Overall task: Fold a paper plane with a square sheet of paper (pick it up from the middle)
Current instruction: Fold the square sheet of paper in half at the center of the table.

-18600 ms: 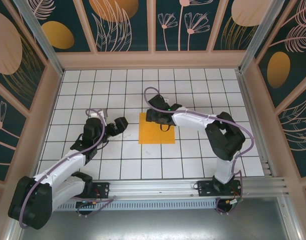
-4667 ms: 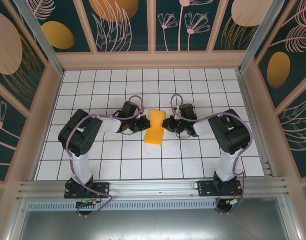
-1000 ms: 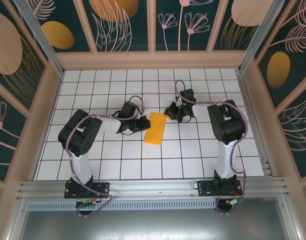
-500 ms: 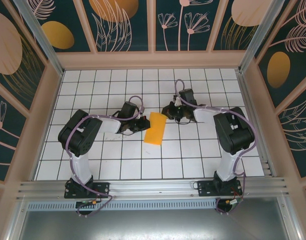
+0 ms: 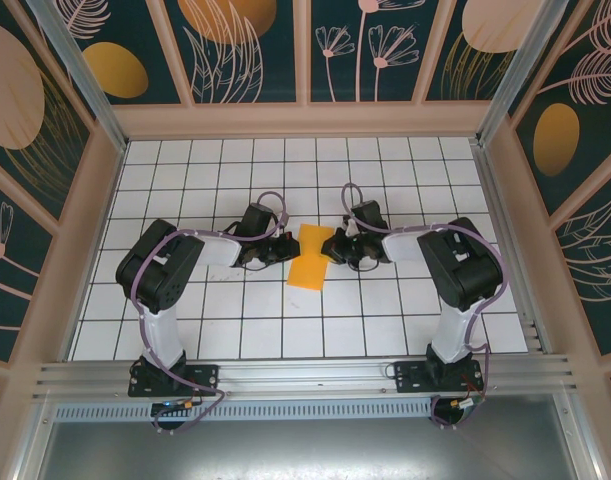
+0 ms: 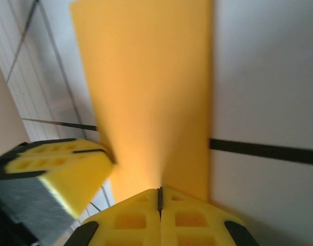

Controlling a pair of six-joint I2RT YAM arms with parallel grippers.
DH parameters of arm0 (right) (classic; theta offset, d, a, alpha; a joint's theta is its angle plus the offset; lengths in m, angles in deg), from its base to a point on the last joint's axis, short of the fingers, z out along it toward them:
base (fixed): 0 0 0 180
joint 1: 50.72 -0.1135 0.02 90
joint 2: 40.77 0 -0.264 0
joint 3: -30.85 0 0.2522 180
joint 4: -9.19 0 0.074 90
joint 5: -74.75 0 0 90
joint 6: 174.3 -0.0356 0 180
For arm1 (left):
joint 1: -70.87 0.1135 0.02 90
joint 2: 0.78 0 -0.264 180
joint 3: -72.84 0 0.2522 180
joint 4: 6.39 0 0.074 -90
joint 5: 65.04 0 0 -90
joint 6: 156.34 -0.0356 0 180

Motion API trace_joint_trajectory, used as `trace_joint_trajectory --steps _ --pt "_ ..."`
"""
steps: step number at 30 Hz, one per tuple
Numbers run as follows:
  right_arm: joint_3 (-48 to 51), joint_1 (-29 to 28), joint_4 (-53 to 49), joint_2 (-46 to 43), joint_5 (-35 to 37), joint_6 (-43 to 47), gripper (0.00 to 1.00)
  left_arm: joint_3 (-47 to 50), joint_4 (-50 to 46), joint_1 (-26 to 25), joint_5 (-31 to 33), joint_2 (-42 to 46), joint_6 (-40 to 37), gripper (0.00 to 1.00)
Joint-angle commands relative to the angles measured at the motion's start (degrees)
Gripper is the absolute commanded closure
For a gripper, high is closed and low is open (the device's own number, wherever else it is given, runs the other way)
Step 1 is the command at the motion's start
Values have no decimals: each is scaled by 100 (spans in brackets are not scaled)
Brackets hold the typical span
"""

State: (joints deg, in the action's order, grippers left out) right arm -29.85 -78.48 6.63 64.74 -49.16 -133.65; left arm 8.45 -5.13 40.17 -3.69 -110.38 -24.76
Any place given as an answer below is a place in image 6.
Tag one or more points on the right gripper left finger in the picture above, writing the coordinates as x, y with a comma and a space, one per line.
130, 223

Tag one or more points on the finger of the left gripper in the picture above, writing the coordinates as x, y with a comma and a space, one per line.
56, 147
76, 179

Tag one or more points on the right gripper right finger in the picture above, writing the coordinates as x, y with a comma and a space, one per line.
197, 223

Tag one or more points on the orange paper sheet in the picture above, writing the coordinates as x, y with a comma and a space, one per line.
151, 89

